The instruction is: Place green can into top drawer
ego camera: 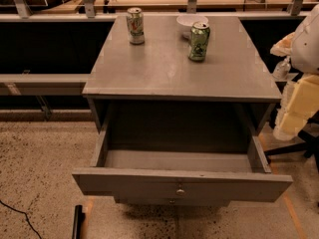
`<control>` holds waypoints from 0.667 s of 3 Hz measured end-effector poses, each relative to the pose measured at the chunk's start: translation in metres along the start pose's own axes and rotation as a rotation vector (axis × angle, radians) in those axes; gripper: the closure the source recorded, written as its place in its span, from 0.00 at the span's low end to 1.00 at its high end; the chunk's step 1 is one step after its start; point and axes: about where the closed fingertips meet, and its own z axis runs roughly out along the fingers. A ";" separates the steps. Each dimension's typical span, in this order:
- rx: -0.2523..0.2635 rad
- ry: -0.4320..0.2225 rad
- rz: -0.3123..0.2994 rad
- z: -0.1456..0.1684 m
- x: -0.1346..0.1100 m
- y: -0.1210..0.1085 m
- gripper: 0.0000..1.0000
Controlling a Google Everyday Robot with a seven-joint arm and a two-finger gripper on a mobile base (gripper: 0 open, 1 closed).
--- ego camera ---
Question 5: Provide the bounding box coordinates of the dark green soda can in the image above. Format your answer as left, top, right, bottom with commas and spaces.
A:
188, 21, 210, 62

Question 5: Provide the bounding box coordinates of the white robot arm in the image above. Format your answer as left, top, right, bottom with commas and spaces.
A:
270, 5, 319, 140

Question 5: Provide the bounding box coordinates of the open grey top drawer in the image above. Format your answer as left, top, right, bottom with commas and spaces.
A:
71, 104, 294, 203

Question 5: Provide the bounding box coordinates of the round metal drawer knob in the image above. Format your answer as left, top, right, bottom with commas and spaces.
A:
175, 188, 185, 196

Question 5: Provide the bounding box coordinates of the white green soda can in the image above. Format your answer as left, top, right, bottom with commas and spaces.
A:
127, 7, 145, 45

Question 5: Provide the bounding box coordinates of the grey wooden cabinet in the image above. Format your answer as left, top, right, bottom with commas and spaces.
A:
81, 14, 283, 207

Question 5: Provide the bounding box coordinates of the white ceramic bowl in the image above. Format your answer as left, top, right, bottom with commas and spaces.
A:
176, 14, 208, 39

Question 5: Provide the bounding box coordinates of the black bar on floor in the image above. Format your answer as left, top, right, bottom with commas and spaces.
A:
72, 205, 84, 239

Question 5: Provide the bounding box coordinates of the grey metal shelf rail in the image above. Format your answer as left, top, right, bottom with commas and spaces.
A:
0, 74, 89, 96

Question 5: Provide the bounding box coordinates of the black floor cable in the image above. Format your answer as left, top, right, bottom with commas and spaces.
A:
0, 199, 44, 239

